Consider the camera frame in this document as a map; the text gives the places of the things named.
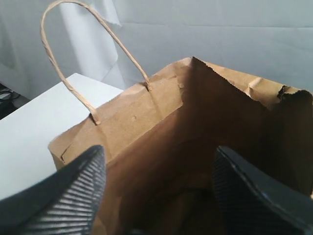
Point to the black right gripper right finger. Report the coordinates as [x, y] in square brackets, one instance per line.
[253, 203]

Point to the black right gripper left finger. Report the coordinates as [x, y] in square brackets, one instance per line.
[65, 203]

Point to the large brown paper bag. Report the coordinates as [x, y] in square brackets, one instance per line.
[160, 138]

